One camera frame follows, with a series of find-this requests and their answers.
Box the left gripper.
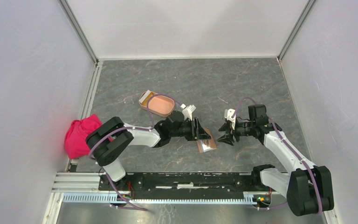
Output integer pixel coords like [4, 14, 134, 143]
[170, 117, 211, 141]

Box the tan leather card holder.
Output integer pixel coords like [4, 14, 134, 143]
[197, 128, 217, 153]

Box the pink oval tray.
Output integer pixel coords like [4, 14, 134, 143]
[138, 90, 175, 117]

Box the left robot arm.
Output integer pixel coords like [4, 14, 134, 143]
[85, 111, 212, 190]

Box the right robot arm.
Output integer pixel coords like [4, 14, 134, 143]
[218, 105, 335, 216]

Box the red crumpled cloth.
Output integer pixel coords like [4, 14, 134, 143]
[64, 114, 102, 159]

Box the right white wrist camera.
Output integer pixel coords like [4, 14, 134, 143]
[224, 109, 236, 130]

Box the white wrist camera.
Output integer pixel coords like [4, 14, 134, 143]
[224, 109, 236, 130]
[180, 104, 196, 121]

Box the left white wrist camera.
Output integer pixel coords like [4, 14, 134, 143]
[180, 104, 196, 121]

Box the white toothed cable duct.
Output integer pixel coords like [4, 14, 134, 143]
[62, 193, 256, 205]

